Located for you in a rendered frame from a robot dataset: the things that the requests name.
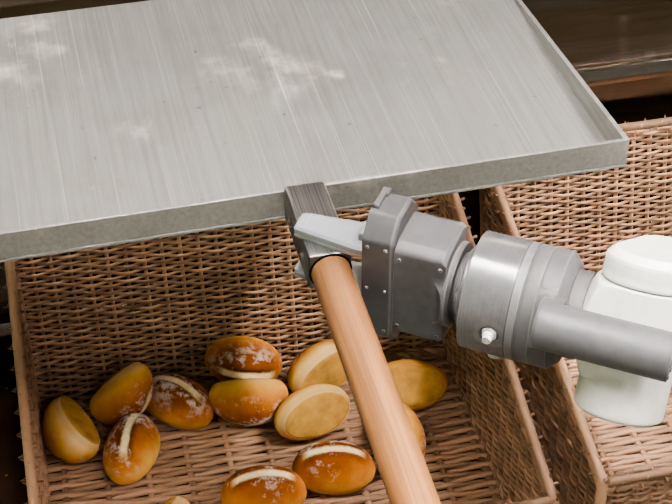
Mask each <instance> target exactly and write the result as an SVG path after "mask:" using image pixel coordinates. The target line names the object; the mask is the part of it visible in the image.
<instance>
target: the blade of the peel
mask: <svg viewBox="0 0 672 504"><path fill-rule="evenodd" d="M629 142H630V139H629V138H628V137H627V136H626V134H625V133H624V132H623V130H622V129H621V128H620V127H619V125H618V124H617V123H616V121H615V120H614V119H613V118H612V116H611V115H610V114H609V112H608V111H607V110H606V109H605V107H604V106H603V105H602V103H601V102H600V101H599V99H598V98H597V97H596V96H595V94H594V93H593V92H592V90H591V89H590V88H589V87H588V85H587V84H586V83H585V81H584V80H583V79H582V78H581V76H580V75H579V74H578V72H577V71H576V70H575V69H574V67H573V66H572V65H571V63H570V62H569V61H568V59H567V58H566V57H565V56H564V54H563V53H562V52H561V50H560V49H559V48H558V47H557V45H556V44H555V43H554V41H553V40H552V39H551V38H550V36H549V35H548V34H547V32H546V31H545V30H544V29H543V27H542V26H541V25H540V23H539V22H538V21H537V19H536V18H535V17H534V16H533V14H532V13H531V12H530V10H529V9H528V8H527V7H526V5H525V4H524V3H523V1H522V0H149V1H141V2H133V3H125V4H117V5H109V6H101V7H93V8H85V9H76V10H68V11H60V12H52V13H44V14H36V15H28V16H20V17H12V18H4V19H0V262H7V261H13V260H20V259H26V258H33V257H39V256H46V255H52V254H59V253H66V252H72V251H79V250H85V249H92V248H98V247H105V246H111V245H118V244H124V243H131V242H137V241H144V240H150V239H157V238H164V237H170V236H177V235H183V234H190V233H196V232H203V231H209V230H216V229H222V228H229V227H235V226H242V225H248V224H255V223H261V222H268V221H275V220H281V219H285V201H284V189H285V187H287V186H292V185H299V184H305V183H312V182H319V181H323V182H324V183H325V185H326V188H327V190H328V193H329V195H330V198H331V201H332V203H333V206H334V208H335V211H340V210H346V209H353V208H359V207H366V206H373V205H374V202H375V201H376V199H377V197H378V196H379V194H380V192H381V191H382V189H383V187H384V186H385V187H389V188H392V194H397V195H401V196H405V197H409V198H411V199H418V198H425V197H431V196H438V195H444V194H451V193H457V192H464V191H470V190H477V189H484V188H490V187H497V186H503V185H510V184H516V183H523V182H529V181H536V180H542V179H549V178H555V177H562V176H568V175H575V174H582V173H588V172H595V171H601V170H608V169H614V168H621V167H626V161H627V154H628V148H629Z"/></svg>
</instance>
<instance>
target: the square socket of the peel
mask: <svg viewBox="0 0 672 504"><path fill-rule="evenodd" d="M284 201H285V219H286V222H287V225H288V227H289V230H290V233H291V236H292V239H293V242H294V245H295V248H296V251H297V254H298V257H299V259H300V262H301V265H302V268H303V271H304V274H305V277H306V280H307V283H308V286H309V287H310V288H311V289H315V286H314V283H313V280H312V277H311V272H312V269H313V267H314V265H315V264H316V263H317V262H318V261H320V260H321V259H323V258H326V257H329V256H340V257H343V258H345V259H346V260H347V261H348V262H349V264H350V267H351V269H352V264H351V255H348V254H345V253H342V252H339V251H336V250H333V249H330V248H327V247H325V246H322V245H319V244H316V243H313V242H310V241H307V240H304V239H301V238H298V237H295V236H294V230H293V227H294V226H295V224H296V223H297V221H298V220H299V218H300V217H301V215H302V214H303V213H309V214H315V215H322V216H328V217H334V218H338V216H337V213H336V211H335V208H334V206H333V203H332V201H331V198H330V195H329V193H328V190H327V188H326V185H325V183H324V182H323V181H319V182H312V183H305V184H299V185H292V186H287V187H285V189H284Z"/></svg>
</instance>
